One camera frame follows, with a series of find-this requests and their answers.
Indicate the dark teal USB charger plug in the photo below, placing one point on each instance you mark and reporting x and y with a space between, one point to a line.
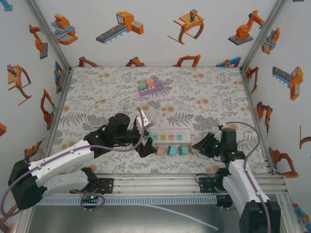
184 150

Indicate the purple power strip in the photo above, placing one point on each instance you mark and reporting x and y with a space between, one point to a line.
155 88

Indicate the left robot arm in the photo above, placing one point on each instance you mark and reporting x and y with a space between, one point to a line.
60 157

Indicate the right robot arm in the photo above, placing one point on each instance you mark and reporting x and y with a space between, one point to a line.
243 184

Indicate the white power strip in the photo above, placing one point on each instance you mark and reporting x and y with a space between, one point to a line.
184 138

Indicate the floral patterned table cover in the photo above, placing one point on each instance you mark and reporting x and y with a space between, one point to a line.
194 109

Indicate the small black controller board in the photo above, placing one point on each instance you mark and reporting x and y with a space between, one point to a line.
91 200

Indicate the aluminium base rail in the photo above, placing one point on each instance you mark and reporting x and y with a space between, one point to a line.
158 184

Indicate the aluminium side frame rail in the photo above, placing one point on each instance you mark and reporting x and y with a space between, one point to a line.
255 114
58 109

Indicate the aluminium upright frame post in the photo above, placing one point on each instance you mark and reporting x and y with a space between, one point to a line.
262 36
49 36

